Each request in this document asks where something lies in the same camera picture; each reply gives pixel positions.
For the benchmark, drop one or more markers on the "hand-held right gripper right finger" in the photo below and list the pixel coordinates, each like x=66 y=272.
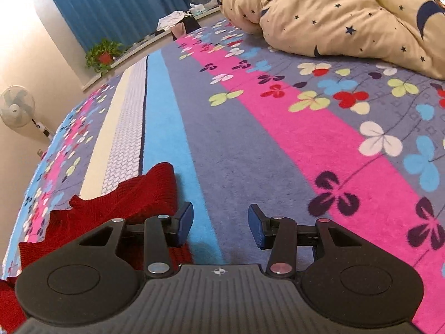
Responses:
x=256 y=224

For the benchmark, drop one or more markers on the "white standing fan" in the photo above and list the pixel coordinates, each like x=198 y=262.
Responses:
x=15 y=106

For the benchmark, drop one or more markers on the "floral striped blanket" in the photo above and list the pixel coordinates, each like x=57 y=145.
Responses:
x=243 y=146

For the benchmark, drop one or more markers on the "blue curtain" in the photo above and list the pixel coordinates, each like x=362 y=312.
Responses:
x=114 y=3

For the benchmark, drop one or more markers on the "cream star-print quilt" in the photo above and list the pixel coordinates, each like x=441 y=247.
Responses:
x=330 y=10

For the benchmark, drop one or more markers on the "white crumpled cloth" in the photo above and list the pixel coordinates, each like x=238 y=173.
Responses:
x=171 y=19

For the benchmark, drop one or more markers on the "red knit garment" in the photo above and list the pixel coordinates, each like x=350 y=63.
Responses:
x=139 y=195

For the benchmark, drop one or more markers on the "dark bag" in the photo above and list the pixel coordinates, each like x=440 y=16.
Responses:
x=191 y=25

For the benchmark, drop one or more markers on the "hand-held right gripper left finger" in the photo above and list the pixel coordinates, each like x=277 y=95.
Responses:
x=185 y=223

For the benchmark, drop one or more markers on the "potted green plant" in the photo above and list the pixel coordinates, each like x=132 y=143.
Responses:
x=103 y=53

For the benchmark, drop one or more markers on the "white window sill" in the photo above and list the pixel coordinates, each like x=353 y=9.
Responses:
x=139 y=47

